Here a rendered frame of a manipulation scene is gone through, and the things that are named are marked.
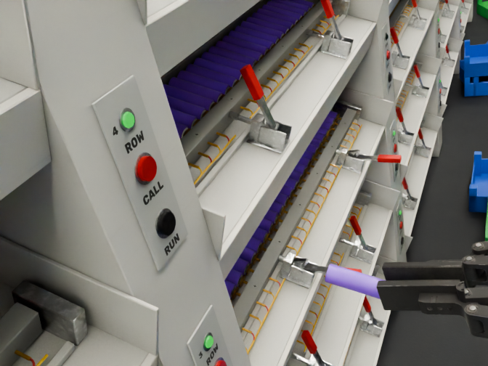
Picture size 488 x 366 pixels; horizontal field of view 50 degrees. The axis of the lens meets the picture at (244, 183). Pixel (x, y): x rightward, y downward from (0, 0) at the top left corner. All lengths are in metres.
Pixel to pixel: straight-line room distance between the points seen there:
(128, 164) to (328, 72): 0.45
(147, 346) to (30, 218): 0.11
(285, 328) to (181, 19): 0.37
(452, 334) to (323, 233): 0.58
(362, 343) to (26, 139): 0.90
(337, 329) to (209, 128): 0.45
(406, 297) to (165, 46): 0.29
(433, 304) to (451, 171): 1.31
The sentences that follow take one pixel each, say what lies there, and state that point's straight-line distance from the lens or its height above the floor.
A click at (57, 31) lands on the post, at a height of 0.89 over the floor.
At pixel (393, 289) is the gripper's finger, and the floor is 0.60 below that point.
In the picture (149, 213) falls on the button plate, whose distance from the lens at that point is 0.34.
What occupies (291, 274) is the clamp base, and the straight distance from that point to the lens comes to 0.66.
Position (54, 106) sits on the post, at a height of 0.86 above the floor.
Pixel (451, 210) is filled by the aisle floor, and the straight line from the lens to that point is 1.59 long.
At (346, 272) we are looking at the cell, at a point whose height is 0.60.
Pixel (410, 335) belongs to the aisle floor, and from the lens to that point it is 1.25.
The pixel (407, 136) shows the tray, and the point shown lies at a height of 0.32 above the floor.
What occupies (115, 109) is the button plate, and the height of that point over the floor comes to 0.84.
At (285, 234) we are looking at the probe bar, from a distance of 0.68.
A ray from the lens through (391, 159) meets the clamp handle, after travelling 0.84.
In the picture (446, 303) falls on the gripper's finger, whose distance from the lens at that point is 0.47.
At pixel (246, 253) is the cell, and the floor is 0.53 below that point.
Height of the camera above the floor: 0.94
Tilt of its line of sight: 30 degrees down
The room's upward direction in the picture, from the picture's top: 14 degrees counter-clockwise
